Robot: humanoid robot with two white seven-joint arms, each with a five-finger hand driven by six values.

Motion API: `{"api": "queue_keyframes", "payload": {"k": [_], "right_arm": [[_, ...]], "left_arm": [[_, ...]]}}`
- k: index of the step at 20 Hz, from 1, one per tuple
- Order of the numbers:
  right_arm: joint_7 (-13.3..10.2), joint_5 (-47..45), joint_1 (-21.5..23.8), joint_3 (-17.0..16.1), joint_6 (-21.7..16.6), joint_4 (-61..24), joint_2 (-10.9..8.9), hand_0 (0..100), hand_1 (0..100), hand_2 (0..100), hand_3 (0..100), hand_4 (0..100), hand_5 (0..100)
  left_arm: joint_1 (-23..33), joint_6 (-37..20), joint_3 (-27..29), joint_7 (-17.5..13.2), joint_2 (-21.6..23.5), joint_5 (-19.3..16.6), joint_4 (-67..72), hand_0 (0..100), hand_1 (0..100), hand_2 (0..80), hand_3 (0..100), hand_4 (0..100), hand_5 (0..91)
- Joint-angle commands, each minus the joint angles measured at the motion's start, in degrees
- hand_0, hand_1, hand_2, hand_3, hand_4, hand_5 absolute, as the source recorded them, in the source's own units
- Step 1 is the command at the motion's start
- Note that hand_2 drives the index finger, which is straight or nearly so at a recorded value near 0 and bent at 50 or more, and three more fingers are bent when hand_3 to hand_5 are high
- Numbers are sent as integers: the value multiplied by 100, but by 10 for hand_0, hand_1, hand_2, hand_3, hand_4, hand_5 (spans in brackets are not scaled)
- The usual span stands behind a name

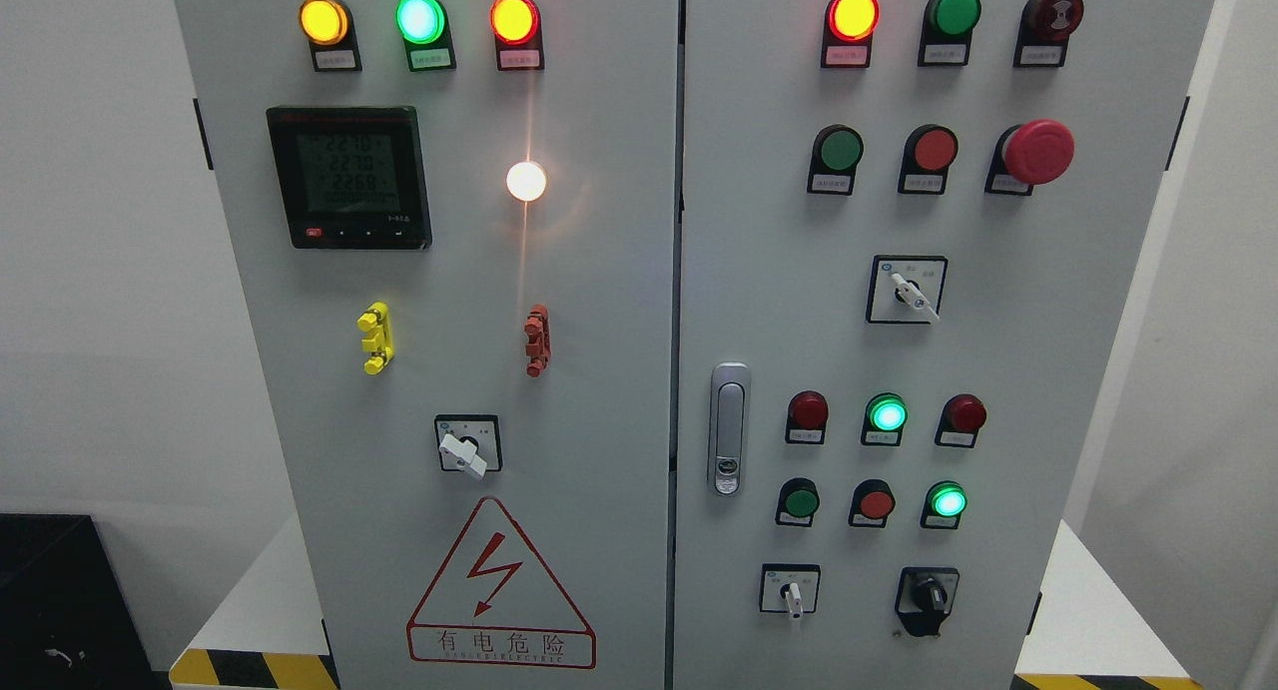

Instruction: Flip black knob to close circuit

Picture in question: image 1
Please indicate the black rotary knob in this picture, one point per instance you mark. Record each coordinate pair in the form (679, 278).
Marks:
(926, 597)

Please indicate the grey electrical cabinet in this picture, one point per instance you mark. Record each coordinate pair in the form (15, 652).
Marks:
(677, 233)

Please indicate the dark red indicator left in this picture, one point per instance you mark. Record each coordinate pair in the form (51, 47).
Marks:
(807, 417)

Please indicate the dark red indicator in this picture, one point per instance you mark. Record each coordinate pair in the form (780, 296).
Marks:
(807, 417)
(961, 419)

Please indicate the white lit lamp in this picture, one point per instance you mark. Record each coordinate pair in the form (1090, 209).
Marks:
(526, 181)

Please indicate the green lit indicator middle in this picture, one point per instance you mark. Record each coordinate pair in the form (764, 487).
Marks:
(885, 419)

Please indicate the green push button upper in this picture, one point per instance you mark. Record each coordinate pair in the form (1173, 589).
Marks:
(836, 153)

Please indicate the red push button lower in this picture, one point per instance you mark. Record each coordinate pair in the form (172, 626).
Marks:
(872, 504)

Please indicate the red push button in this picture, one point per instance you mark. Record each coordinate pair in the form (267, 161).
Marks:
(872, 504)
(928, 153)

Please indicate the red electric danger sign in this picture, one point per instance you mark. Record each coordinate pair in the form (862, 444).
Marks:
(494, 600)

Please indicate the black digital power meter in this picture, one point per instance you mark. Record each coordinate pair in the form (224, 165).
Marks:
(351, 177)

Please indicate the red-rimmed lit indicator left door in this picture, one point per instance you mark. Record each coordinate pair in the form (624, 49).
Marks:
(517, 41)

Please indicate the red-rimmed lit indicator door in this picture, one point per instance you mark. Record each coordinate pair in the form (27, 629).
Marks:
(517, 41)
(848, 33)

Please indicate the dark red indicator right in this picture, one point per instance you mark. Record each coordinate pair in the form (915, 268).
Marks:
(961, 419)

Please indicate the red push button upper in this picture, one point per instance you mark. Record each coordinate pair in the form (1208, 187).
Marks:
(928, 153)

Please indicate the green lit push button lower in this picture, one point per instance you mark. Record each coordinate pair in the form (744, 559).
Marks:
(943, 505)

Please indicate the green lit indicator light top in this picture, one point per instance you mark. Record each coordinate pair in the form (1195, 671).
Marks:
(425, 30)

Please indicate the red-rimmed lit indicator right door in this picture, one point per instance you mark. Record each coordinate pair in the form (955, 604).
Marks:
(848, 33)

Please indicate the red emergency stop button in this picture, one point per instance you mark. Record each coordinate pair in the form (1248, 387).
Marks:
(1029, 154)

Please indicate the yellow indicator light top left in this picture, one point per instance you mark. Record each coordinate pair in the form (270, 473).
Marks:
(330, 32)

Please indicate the green unlit indicator top right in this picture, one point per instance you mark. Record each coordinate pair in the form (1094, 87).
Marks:
(946, 32)

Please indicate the white platform with hazard stripes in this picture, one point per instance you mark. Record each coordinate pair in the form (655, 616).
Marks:
(268, 633)

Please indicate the dark red buzzer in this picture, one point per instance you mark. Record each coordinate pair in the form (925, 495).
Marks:
(1043, 32)

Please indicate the black box lower left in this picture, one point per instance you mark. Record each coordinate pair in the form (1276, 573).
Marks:
(64, 621)

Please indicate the red terminal handle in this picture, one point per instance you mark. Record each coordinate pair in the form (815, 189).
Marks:
(538, 344)

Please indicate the silver door lock handle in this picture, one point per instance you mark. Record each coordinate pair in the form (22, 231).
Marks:
(727, 432)

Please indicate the white selector switch left door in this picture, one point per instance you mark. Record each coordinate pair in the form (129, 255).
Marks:
(469, 444)

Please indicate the yellow terminal handle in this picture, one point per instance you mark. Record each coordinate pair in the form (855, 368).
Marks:
(377, 341)

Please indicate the white selector switch upper right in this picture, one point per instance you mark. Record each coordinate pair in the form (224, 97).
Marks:
(906, 289)

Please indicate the white selector switch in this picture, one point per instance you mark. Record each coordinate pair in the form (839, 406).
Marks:
(906, 289)
(789, 588)

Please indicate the white selector switch lower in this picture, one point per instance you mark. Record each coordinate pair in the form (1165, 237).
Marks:
(789, 588)

